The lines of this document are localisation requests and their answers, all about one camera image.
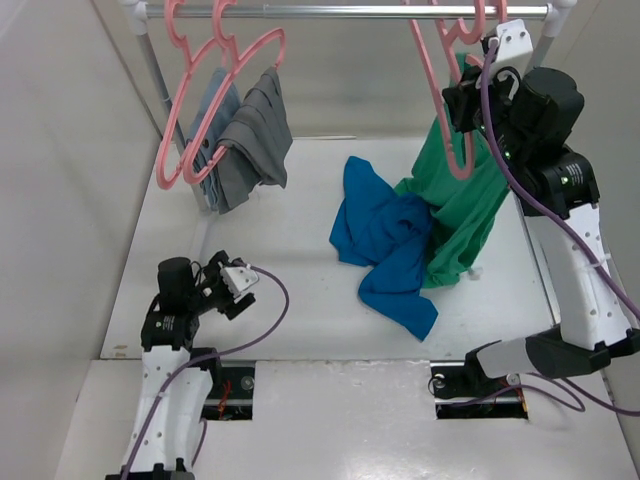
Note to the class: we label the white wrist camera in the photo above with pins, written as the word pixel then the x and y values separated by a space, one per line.
pixel 238 279
pixel 514 47

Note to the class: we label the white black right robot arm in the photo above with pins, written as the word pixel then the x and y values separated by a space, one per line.
pixel 526 120

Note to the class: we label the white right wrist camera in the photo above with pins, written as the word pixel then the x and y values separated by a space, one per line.
pixel 514 47

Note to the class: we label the light blue garment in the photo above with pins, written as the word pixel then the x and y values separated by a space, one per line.
pixel 230 104

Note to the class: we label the green tank top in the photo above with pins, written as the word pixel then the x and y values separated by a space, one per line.
pixel 463 211

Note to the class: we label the blue t shirt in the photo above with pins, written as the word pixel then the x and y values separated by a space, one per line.
pixel 387 232

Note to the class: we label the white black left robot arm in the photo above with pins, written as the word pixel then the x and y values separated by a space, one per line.
pixel 178 377

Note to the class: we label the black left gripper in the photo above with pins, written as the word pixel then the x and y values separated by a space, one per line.
pixel 230 305

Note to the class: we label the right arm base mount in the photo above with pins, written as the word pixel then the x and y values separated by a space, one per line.
pixel 457 398

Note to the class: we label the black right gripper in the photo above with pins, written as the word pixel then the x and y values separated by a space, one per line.
pixel 461 97

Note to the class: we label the metal clothes rack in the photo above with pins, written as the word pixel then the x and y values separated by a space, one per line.
pixel 190 30

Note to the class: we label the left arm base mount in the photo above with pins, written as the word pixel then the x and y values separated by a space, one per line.
pixel 231 397

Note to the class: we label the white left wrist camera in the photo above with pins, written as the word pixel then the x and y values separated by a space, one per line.
pixel 238 279

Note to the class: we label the pink hanger with grey clothes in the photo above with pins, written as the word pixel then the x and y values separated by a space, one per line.
pixel 238 61

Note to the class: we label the pink hanger with green shirt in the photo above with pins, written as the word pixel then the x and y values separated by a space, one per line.
pixel 448 36

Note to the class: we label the grey pleated skirt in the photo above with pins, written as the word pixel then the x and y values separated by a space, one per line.
pixel 257 141

